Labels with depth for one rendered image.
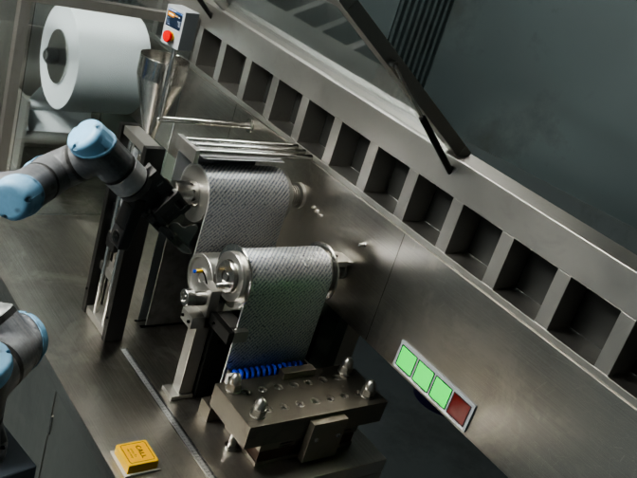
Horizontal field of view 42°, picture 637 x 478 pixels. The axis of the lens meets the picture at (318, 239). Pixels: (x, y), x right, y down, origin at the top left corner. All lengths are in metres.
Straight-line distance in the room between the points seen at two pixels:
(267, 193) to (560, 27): 2.37
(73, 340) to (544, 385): 1.16
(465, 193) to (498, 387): 0.41
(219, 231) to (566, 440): 0.94
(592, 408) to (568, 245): 0.31
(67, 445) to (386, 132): 1.06
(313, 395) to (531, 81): 2.57
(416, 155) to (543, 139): 2.31
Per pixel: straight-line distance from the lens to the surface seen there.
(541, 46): 4.22
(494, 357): 1.78
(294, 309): 1.99
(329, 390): 2.04
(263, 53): 2.43
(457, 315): 1.84
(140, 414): 2.01
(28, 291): 2.39
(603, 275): 1.62
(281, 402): 1.94
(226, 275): 1.91
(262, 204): 2.09
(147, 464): 1.86
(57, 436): 2.20
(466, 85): 4.42
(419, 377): 1.93
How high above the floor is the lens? 2.12
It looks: 23 degrees down
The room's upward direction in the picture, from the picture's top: 18 degrees clockwise
